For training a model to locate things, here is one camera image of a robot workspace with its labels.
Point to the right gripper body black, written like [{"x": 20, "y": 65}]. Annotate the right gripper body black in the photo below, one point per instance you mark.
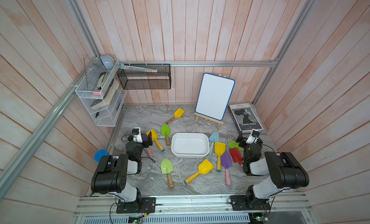
[{"x": 243, "y": 143}]

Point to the grey Twins story book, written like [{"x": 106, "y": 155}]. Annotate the grey Twins story book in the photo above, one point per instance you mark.
[{"x": 244, "y": 118}]

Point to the yellow shovel blue-tipped handle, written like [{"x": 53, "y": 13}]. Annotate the yellow shovel blue-tipped handle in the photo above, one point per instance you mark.
[{"x": 154, "y": 136}]

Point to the green trowel yellow handle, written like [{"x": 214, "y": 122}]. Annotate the green trowel yellow handle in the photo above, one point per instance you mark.
[{"x": 233, "y": 145}]

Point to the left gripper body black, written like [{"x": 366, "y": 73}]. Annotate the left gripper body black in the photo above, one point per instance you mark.
[{"x": 146, "y": 144}]

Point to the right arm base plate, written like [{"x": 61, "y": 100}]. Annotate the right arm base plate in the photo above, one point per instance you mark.
[{"x": 245, "y": 203}]

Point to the wooden easel stand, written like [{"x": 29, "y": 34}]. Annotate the wooden easel stand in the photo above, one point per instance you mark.
[{"x": 219, "y": 122}]

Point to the yellow shovel wooden handle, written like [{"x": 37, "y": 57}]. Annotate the yellow shovel wooden handle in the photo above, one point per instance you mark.
[{"x": 178, "y": 113}]

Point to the blue lidded jar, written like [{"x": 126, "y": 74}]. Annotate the blue lidded jar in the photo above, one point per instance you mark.
[{"x": 99, "y": 154}]

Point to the pale green ruler tool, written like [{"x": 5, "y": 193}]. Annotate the pale green ruler tool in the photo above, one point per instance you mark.
[{"x": 140, "y": 69}]

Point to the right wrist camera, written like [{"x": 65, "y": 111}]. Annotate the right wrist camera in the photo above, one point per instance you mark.
[{"x": 253, "y": 137}]

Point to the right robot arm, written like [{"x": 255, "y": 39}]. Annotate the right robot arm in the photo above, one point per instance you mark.
[{"x": 283, "y": 169}]

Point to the white wire shelf rack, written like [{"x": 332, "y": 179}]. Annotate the white wire shelf rack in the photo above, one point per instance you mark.
[{"x": 105, "y": 116}]

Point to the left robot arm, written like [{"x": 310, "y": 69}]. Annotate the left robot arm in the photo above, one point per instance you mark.
[{"x": 110, "y": 176}]

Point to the yellow shovel orange handle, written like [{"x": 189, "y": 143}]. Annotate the yellow shovel orange handle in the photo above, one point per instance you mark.
[{"x": 219, "y": 150}]

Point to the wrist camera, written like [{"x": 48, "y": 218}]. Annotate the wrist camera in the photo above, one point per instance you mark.
[
  {"x": 253, "y": 137},
  {"x": 137, "y": 137}
]

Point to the books on wire shelf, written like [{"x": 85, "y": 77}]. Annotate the books on wire shelf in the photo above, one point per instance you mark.
[{"x": 105, "y": 96}]

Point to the green trowel wooden handle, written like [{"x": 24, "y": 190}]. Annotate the green trowel wooden handle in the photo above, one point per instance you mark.
[
  {"x": 166, "y": 131},
  {"x": 167, "y": 168}
]

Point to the green trowel wooden handle front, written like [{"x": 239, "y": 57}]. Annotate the green trowel wooden handle front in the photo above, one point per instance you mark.
[{"x": 167, "y": 168}]

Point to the whiteboard with blue frame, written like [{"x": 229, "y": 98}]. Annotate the whiteboard with blue frame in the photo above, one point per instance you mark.
[{"x": 214, "y": 96}]

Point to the red shovel wooden handle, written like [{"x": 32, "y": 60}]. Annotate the red shovel wooden handle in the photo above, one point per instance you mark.
[{"x": 236, "y": 155}]

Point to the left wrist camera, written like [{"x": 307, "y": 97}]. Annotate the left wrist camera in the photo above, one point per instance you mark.
[{"x": 137, "y": 137}]

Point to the white plastic storage box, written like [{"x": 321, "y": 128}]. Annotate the white plastic storage box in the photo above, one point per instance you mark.
[{"x": 190, "y": 145}]

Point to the all yellow plastic scoop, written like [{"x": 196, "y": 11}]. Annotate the all yellow plastic scoop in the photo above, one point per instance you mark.
[{"x": 204, "y": 168}]

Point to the light blue trowel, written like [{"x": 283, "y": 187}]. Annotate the light blue trowel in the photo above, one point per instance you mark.
[{"x": 213, "y": 139}]

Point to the purple shovel pink handle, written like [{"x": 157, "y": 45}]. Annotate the purple shovel pink handle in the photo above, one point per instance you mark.
[
  {"x": 148, "y": 151},
  {"x": 226, "y": 161}
]

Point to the green trowel wooden handle back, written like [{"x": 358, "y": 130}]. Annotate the green trowel wooden handle back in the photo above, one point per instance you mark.
[{"x": 166, "y": 131}]

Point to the black wire basket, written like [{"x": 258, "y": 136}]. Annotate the black wire basket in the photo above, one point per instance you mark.
[{"x": 135, "y": 80}]

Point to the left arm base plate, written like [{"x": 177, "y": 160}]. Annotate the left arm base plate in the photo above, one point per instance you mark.
[{"x": 141, "y": 205}]

